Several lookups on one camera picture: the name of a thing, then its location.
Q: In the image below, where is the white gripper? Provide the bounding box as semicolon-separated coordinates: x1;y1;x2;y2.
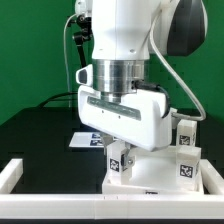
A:
76;65;172;171

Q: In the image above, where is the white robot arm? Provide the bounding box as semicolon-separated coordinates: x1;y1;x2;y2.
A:
76;0;208;172

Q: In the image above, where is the white tag base sheet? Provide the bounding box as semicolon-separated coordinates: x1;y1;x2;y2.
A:
69;132;103;148

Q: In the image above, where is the white U-shaped obstacle fence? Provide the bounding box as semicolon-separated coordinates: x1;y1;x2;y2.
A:
0;159;224;220

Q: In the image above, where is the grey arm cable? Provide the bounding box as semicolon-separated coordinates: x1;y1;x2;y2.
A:
149;9;208;122

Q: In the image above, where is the black base cable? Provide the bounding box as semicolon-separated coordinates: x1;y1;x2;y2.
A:
37;91;80;108

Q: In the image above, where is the grey camera cable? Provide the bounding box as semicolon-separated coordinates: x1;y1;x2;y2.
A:
63;13;78;109

